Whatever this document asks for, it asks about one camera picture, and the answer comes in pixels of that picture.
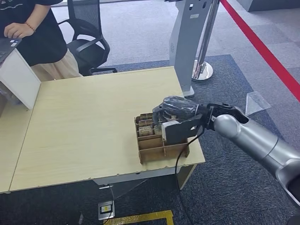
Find wooden card holder tray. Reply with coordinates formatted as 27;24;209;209
133;112;191;165

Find clear acrylic sheet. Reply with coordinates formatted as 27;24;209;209
109;178;148;202
245;90;271;117

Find red barrier band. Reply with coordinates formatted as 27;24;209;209
219;0;300;103

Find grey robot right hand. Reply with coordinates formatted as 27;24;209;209
152;95;209;125

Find person's left hand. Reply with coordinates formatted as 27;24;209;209
4;22;30;39

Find thin black floor cable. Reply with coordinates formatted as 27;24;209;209
103;186;115;225

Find dark laptop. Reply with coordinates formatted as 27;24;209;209
0;37;22;67

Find beige desk leg panel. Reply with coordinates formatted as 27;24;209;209
176;164;197;190

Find yellow floor tape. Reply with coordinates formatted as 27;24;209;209
103;210;175;225

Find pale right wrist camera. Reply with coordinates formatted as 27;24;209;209
161;114;204;145

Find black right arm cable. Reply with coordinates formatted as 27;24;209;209
174;126;205;195

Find person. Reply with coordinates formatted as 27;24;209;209
0;0;83;82

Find white box stand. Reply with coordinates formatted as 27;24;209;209
0;48;41;110

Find silver floor outlet box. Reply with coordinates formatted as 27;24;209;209
98;200;115;221

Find chrome stanchion post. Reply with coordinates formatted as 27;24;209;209
191;0;220;83

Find grey desk crossbar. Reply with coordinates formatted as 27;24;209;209
93;167;181;186

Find grey kiosk pillar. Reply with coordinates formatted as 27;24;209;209
164;0;214;98

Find black office chair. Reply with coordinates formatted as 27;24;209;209
57;0;118;77

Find grey platform base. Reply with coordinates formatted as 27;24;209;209
235;0;300;13

